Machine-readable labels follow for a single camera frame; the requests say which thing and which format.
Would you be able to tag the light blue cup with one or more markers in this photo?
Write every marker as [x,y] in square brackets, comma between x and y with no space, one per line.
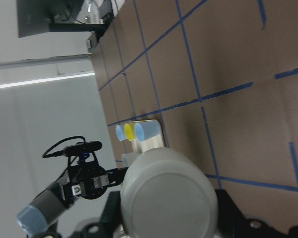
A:
[145,130]
[120,132]

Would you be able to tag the yellow cup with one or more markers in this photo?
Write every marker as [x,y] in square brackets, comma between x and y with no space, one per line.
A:
[129,129]

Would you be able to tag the light blue cup far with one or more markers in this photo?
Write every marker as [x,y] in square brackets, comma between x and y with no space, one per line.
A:
[145,130]

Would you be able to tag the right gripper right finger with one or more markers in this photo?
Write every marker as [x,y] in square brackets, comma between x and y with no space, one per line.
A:
[233,224]

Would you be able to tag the grey cup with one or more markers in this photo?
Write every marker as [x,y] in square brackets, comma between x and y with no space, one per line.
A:
[129,158]

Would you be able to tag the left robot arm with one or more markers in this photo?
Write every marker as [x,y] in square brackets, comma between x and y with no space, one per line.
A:
[44,210]

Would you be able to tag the light blue cup near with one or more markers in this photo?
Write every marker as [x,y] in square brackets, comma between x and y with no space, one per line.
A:
[120,132]

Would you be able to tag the cream white cup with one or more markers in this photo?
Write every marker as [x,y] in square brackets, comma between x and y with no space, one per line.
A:
[165,195]

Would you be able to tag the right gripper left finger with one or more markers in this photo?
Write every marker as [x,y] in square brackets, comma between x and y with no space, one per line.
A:
[108,222]

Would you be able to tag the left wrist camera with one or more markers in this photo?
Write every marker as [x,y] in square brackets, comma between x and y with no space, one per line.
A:
[81,148]

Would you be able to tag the cream plastic tray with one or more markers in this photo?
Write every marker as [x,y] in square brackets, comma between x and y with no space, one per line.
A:
[155,142]

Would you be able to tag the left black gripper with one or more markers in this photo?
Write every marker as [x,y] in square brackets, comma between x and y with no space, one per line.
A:
[84,177]

